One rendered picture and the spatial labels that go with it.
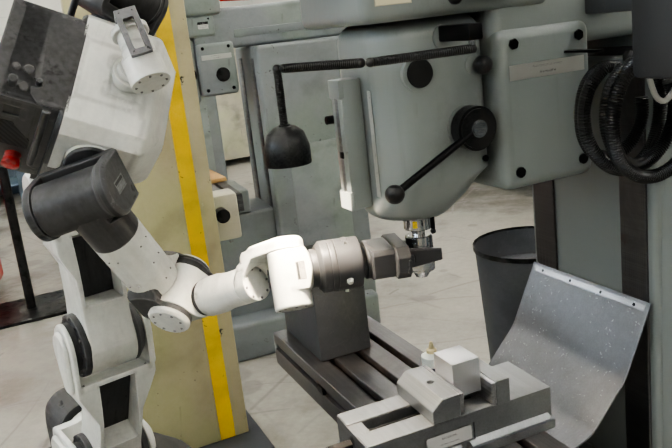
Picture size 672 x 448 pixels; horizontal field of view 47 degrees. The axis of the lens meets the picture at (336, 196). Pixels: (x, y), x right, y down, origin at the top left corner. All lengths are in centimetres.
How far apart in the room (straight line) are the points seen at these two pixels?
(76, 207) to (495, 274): 225
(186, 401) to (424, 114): 220
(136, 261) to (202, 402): 190
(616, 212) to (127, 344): 105
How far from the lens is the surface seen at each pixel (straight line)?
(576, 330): 158
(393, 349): 171
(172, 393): 316
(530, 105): 127
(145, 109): 137
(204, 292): 140
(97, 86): 137
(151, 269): 138
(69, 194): 127
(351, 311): 167
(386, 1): 113
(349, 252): 127
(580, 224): 157
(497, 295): 329
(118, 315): 175
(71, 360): 175
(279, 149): 116
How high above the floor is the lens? 164
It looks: 13 degrees down
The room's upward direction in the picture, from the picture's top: 7 degrees counter-clockwise
